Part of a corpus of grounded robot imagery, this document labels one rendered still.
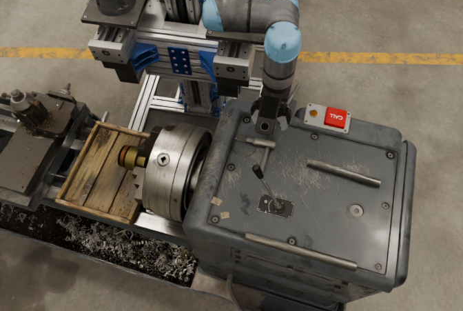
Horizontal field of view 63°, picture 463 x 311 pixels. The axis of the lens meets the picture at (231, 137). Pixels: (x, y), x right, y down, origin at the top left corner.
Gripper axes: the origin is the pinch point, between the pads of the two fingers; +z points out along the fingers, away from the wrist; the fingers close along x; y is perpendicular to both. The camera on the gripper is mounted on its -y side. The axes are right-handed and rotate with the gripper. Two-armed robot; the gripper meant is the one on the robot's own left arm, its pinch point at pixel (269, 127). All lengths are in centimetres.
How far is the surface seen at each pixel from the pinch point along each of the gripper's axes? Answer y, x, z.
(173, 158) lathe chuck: -14.6, 24.3, 6.2
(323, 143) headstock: 1.5, -16.2, 4.1
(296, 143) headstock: -0.9, -8.8, 4.1
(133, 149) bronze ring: -10.8, 41.8, 17.7
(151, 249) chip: -32, 38, 71
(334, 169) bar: -7.0, -20.3, 2.1
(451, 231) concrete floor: 35, -111, 129
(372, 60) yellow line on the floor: 150, -52, 129
